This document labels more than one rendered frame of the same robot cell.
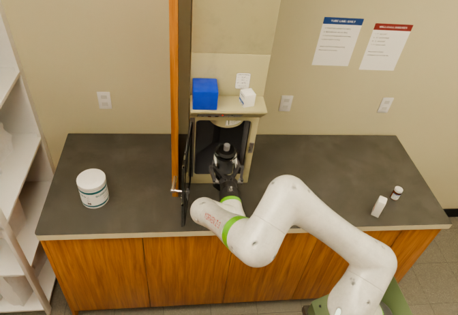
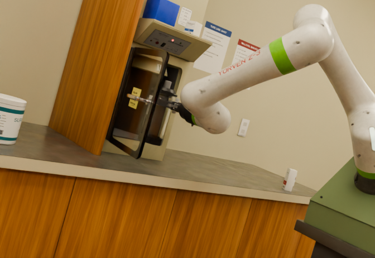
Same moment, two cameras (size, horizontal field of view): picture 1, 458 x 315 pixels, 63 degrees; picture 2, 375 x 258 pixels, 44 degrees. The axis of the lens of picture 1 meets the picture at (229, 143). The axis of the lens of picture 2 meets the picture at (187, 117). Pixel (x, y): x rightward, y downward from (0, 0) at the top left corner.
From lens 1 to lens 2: 153 cm
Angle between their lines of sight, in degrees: 47
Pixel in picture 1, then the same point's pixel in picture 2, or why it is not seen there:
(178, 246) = (110, 214)
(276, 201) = (317, 9)
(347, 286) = (364, 115)
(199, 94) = (165, 2)
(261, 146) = not seen: hidden behind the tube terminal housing
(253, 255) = (325, 32)
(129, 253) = (42, 223)
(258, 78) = (197, 18)
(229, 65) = not seen: outside the picture
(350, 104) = not seen: hidden behind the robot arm
